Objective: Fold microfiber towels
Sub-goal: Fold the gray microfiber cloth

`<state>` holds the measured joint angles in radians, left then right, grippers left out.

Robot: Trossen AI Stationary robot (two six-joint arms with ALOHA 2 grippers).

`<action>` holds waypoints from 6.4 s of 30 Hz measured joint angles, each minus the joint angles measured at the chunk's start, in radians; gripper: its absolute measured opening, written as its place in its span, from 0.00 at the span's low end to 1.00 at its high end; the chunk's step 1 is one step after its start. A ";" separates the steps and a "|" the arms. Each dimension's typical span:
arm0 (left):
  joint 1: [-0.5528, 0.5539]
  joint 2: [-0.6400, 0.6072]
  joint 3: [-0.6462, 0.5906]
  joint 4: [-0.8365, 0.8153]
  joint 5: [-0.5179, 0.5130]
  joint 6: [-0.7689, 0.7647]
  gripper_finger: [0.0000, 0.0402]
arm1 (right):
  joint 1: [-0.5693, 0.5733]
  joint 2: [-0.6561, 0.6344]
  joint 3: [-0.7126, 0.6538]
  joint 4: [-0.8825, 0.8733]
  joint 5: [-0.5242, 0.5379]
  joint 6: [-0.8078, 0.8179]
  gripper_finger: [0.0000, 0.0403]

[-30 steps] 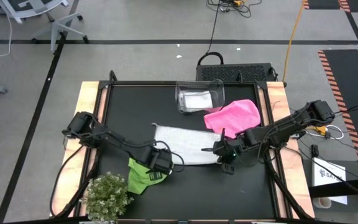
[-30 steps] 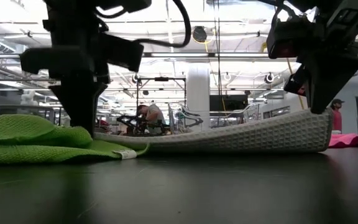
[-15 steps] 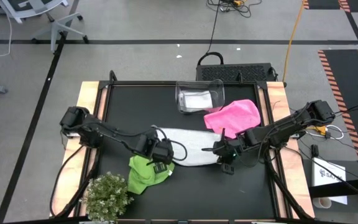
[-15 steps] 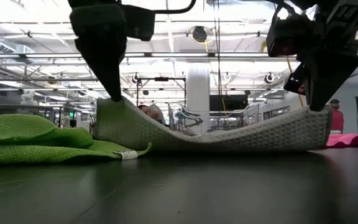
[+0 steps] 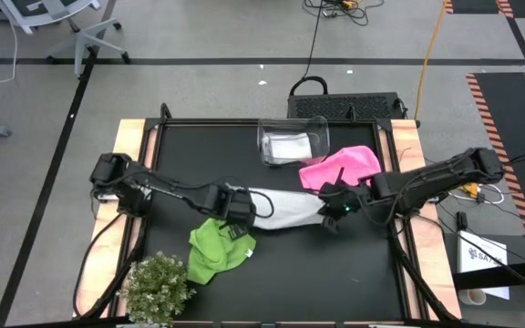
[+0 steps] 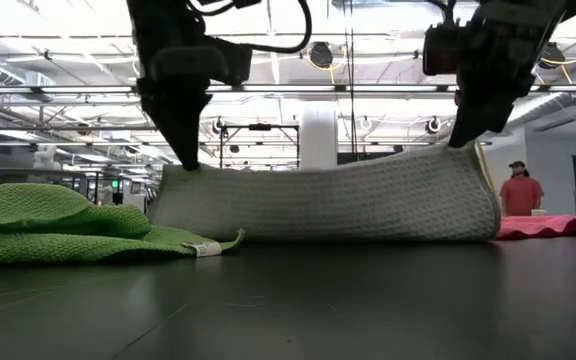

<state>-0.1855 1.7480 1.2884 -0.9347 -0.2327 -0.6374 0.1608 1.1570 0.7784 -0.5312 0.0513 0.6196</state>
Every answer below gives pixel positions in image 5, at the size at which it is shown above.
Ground small potted plant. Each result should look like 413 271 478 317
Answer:
118 250 197 327

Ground grey office chair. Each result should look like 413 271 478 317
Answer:
0 0 131 77

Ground pink microfiber towel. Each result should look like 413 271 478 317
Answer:
298 145 383 193

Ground white power strip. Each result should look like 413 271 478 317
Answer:
94 192 123 204

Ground black power cable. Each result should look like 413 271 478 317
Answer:
288 0 330 97

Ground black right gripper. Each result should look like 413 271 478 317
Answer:
316 167 374 235

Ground black computer case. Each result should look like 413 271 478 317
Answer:
286 92 403 122

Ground white coiled cable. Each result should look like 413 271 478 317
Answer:
448 181 506 206

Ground yellow cable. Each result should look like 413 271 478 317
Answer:
414 0 448 121

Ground black aluminium table frame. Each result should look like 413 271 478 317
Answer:
73 102 462 328

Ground yellow connector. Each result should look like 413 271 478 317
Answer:
458 181 480 197

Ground green microfiber towel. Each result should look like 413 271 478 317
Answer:
186 217 258 286

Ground clear plastic bin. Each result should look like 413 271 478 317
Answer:
256 115 331 168

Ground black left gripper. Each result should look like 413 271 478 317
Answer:
206 185 259 241

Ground black metal beam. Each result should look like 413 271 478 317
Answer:
452 258 525 292

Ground black mat orange-striped edges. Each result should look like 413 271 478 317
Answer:
465 71 525 261
442 0 514 15

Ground tape roll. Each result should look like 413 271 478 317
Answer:
458 287 488 307

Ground dark desk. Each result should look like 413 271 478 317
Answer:
444 227 525 315

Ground tangled black cables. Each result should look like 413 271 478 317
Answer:
303 0 386 26

